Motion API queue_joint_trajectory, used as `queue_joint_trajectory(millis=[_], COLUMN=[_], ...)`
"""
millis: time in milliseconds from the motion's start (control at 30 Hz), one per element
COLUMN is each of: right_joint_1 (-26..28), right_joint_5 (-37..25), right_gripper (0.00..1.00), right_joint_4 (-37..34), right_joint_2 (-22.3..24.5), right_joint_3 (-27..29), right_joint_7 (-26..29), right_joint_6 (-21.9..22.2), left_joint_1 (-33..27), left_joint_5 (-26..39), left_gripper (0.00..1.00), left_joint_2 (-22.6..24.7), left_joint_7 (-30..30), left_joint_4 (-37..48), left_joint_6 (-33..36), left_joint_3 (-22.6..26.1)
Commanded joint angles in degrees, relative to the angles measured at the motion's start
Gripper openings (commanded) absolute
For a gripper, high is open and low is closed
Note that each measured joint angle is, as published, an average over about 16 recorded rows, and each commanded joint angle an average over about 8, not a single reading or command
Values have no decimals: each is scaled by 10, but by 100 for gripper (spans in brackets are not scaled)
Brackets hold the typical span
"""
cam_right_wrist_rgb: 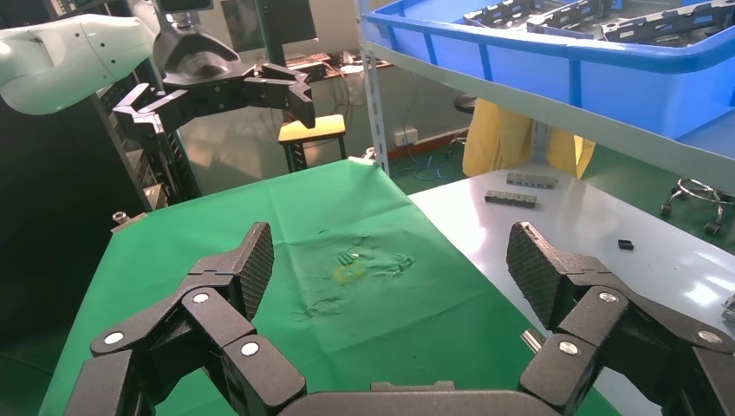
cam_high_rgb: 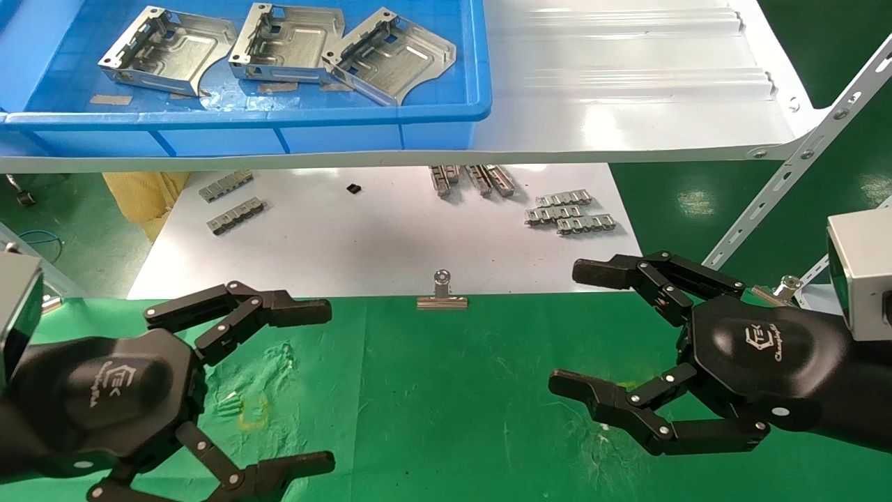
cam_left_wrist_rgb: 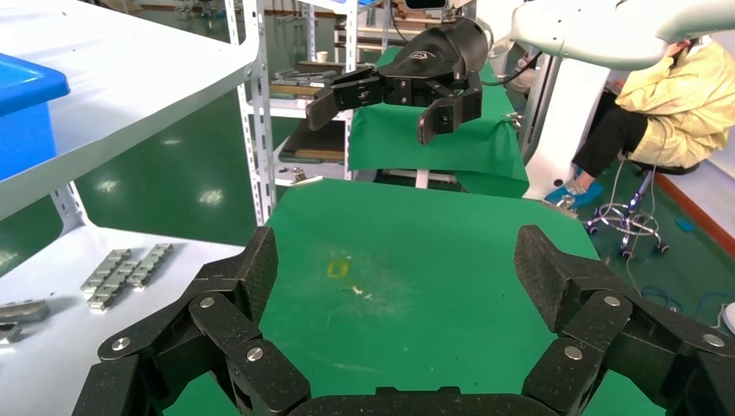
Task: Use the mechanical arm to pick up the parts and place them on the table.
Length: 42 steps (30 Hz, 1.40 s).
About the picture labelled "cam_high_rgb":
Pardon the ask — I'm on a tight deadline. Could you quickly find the black caster wheel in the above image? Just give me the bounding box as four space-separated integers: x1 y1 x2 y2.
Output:
6 174 38 208

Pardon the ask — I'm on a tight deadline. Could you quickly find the stamped metal bracket part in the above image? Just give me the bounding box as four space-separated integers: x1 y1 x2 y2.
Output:
321 8 458 107
98 6 238 98
229 3 346 86

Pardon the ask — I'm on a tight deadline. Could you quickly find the grey metal strut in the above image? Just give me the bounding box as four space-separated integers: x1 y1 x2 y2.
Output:
0 222 86 299

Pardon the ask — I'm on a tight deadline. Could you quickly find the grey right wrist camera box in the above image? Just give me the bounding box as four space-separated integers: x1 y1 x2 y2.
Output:
826 197 892 343

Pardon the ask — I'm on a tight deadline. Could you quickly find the green cloth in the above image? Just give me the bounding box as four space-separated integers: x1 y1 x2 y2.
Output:
0 291 892 502

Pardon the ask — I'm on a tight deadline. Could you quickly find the small grey metal clip strip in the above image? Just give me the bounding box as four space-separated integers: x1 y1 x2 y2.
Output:
555 213 618 236
429 165 461 199
484 164 517 198
199 169 254 204
207 199 266 236
535 189 594 208
524 204 582 227
465 165 493 198

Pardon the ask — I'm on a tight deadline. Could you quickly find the blue cable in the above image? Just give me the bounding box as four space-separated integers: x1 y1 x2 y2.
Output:
18 229 64 264

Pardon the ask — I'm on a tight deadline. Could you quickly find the white board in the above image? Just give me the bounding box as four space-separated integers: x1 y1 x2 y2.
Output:
127 163 644 301

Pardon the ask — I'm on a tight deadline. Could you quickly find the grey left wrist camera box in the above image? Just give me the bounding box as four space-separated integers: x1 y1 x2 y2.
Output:
0 250 45 391

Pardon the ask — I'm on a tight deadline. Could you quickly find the white sheet metal shelf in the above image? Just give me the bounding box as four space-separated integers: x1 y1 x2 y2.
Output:
0 0 831 174

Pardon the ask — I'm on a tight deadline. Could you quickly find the short white perforated strut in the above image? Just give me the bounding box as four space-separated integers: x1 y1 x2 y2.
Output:
797 254 832 308

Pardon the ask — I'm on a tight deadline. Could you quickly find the yellow plastic bag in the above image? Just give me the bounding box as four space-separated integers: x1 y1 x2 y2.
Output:
102 172 191 243

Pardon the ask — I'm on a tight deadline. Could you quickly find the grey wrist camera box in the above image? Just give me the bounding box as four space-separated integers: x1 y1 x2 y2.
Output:
826 197 892 343
0 250 45 391

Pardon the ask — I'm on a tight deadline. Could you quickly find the blue plastic bin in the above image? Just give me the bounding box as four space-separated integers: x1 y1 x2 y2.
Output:
0 0 493 158

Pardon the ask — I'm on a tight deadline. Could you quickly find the long white perforated strut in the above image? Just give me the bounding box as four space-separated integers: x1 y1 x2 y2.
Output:
700 35 892 271

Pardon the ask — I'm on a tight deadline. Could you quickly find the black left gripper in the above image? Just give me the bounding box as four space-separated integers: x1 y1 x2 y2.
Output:
20 281 337 502

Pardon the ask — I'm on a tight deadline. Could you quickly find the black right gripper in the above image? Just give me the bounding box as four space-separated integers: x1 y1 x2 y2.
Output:
548 252 856 457

